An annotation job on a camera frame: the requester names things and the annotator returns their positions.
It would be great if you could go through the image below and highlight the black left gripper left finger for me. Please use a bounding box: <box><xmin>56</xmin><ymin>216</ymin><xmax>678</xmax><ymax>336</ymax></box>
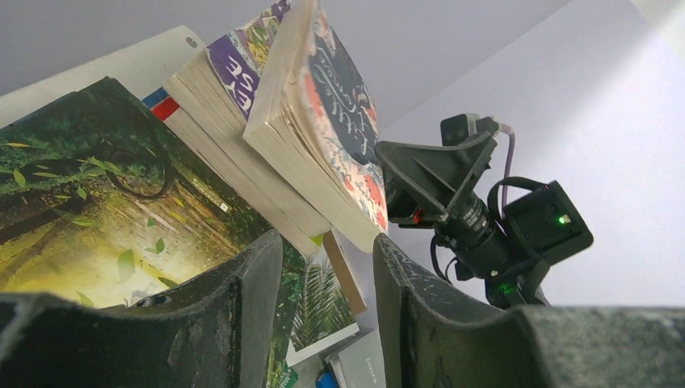
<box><xmin>1</xmin><ymin>230</ymin><xmax>283</xmax><ymax>387</ymax></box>

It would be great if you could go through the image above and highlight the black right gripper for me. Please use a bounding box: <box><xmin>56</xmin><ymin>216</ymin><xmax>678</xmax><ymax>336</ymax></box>
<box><xmin>376</xmin><ymin>133</ymin><xmax>498</xmax><ymax>228</ymax></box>

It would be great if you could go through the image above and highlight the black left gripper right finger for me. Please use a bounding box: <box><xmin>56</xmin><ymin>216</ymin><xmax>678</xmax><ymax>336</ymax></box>
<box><xmin>373</xmin><ymin>234</ymin><xmax>684</xmax><ymax>387</ymax></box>

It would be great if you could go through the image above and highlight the white palm leaf book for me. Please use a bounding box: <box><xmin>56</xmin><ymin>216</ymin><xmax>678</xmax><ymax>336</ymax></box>
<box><xmin>286</xmin><ymin>248</ymin><xmax>359</xmax><ymax>366</ymax></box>

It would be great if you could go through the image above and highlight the floral Little Women book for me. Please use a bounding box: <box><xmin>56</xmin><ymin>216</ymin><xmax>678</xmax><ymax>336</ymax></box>
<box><xmin>242</xmin><ymin>1</ymin><xmax>388</xmax><ymax>252</ymax></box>

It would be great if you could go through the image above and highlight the dark green garden book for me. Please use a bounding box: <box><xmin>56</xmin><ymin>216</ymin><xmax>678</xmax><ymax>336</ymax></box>
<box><xmin>1</xmin><ymin>77</ymin><xmax>304</xmax><ymax>387</ymax></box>

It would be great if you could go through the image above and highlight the green 104-storey treehouse book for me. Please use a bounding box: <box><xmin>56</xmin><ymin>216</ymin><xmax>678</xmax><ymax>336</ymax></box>
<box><xmin>267</xmin><ymin>363</ymin><xmax>299</xmax><ymax>388</ymax></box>

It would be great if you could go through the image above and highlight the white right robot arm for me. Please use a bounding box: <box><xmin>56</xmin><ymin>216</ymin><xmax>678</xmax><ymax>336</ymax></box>
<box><xmin>376</xmin><ymin>134</ymin><xmax>594</xmax><ymax>309</ymax></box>

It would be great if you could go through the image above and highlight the blue orange book in stack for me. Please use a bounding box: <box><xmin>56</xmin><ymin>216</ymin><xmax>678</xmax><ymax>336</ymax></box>
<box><xmin>143</xmin><ymin>88</ymin><xmax>323</xmax><ymax>257</ymax></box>

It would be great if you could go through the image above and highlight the grey laptop box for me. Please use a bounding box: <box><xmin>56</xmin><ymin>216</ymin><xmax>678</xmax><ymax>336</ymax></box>
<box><xmin>325</xmin><ymin>330</ymin><xmax>386</xmax><ymax>388</ymax></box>

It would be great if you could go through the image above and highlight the blue round tape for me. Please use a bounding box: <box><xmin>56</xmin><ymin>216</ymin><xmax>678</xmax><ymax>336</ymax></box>
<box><xmin>315</xmin><ymin>369</ymin><xmax>339</xmax><ymax>388</ymax></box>

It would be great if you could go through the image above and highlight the purple treehouse book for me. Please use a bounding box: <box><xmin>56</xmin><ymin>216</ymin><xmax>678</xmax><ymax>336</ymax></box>
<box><xmin>163</xmin><ymin>1</ymin><xmax>291</xmax><ymax>132</ymax></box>

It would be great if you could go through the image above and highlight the white two-tier shelf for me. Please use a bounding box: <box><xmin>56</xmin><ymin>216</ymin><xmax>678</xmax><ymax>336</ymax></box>
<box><xmin>1</xmin><ymin>26</ymin><xmax>206</xmax><ymax>127</ymax></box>

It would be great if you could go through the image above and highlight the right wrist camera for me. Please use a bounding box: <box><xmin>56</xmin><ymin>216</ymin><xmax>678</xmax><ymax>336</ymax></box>
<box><xmin>439</xmin><ymin>113</ymin><xmax>499</xmax><ymax>146</ymax></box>

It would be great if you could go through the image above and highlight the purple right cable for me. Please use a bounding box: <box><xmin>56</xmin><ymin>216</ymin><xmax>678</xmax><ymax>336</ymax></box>
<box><xmin>498</xmin><ymin>121</ymin><xmax>518</xmax><ymax>210</ymax></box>

